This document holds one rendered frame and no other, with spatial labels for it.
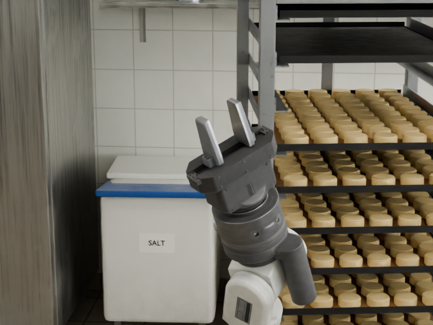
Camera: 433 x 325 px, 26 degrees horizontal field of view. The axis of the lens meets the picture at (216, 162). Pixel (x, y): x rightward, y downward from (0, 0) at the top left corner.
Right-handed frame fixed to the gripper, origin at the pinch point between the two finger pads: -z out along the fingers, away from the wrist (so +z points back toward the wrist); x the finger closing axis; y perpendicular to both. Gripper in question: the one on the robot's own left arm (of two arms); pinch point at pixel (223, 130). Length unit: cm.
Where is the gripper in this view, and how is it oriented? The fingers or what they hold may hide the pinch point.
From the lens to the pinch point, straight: 114.1
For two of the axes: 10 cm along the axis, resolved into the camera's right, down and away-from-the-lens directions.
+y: 5.5, 3.3, -7.6
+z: 2.5, 8.1, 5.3
